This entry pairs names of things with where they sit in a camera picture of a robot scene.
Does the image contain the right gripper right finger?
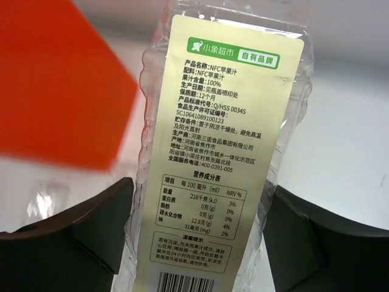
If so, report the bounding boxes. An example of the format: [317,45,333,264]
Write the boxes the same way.
[264,186,388,292]

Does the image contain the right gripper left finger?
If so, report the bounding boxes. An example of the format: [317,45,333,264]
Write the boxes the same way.
[1,178,134,292]

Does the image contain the clear bottle cream label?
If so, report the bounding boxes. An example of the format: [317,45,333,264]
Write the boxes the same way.
[112,1,314,291]

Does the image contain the orange plastic bin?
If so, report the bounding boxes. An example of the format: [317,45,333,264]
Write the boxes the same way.
[1,1,138,170]

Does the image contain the clear bottle blue label blue cap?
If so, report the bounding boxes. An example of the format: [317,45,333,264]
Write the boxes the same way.
[21,176,73,225]

